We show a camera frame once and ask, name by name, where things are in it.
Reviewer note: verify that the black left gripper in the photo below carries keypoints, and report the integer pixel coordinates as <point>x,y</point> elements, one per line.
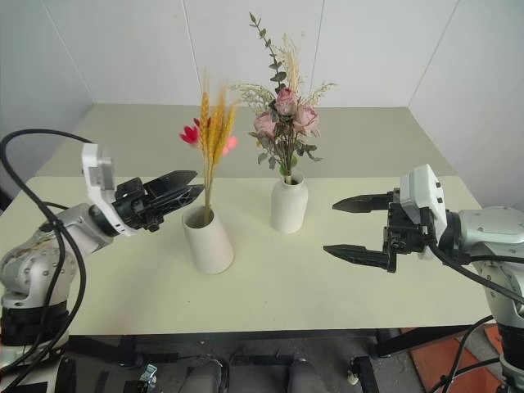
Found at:
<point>137,209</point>

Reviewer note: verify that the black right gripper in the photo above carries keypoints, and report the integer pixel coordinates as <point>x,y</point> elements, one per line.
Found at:
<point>405,233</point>

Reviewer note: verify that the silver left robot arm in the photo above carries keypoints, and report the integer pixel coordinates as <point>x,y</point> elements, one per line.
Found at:
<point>78,229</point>

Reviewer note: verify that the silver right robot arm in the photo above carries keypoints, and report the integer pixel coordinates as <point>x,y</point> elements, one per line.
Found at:
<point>491,229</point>

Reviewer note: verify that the white cylinder vase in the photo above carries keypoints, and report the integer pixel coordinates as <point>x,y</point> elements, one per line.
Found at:
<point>209,245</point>

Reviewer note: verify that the orange wheat bouquet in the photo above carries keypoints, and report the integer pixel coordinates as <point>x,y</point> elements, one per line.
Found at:
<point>213,135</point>

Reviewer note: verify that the white bottle-shaped vase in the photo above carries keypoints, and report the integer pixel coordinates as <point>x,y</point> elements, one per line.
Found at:
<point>288,206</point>

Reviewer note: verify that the pink rose bouquet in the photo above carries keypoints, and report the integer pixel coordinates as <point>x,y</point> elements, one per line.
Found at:
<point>286,104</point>

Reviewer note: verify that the orange floor mat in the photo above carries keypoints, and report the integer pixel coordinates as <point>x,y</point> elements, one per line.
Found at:
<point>434,356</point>

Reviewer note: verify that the dark rounded shape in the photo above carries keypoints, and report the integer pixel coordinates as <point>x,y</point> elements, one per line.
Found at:
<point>305,378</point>
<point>204,378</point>

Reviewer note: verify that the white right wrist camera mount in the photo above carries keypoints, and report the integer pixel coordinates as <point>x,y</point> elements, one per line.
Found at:
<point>423,184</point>

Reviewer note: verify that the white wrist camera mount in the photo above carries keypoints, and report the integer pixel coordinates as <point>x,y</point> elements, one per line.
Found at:
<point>97,165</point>
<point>423,184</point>

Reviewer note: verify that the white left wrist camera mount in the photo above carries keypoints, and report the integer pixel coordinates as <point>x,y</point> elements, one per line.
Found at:
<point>97,165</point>

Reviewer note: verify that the black table frame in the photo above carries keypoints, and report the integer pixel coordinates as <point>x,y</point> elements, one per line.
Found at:
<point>245,333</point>

